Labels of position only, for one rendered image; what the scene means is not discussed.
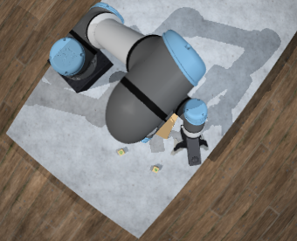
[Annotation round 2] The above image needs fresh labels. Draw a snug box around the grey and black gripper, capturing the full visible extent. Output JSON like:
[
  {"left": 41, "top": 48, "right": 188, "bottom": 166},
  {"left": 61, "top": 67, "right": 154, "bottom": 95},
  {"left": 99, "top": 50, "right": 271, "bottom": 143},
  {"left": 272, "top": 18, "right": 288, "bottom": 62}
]
[{"left": 170, "top": 127, "right": 209, "bottom": 155}]

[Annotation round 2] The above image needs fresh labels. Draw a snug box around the tan flat mat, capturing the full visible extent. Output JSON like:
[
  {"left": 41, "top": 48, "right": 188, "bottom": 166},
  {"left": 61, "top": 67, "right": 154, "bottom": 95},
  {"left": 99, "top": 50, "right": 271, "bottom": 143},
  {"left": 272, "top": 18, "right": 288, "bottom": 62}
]
[{"left": 155, "top": 114, "right": 177, "bottom": 139}]

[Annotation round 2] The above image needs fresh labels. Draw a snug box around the beige block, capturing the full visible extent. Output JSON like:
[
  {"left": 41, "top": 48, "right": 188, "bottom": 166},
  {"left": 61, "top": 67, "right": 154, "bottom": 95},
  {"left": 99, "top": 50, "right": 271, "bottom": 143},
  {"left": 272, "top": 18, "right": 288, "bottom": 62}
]
[
  {"left": 118, "top": 148, "right": 125, "bottom": 155},
  {"left": 152, "top": 166, "right": 159, "bottom": 173}
]

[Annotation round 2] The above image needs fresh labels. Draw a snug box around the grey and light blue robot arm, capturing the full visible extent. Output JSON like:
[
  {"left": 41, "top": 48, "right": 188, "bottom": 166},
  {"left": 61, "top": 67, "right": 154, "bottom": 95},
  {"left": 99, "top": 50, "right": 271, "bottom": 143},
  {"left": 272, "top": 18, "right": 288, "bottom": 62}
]
[{"left": 50, "top": 2, "right": 207, "bottom": 144}]

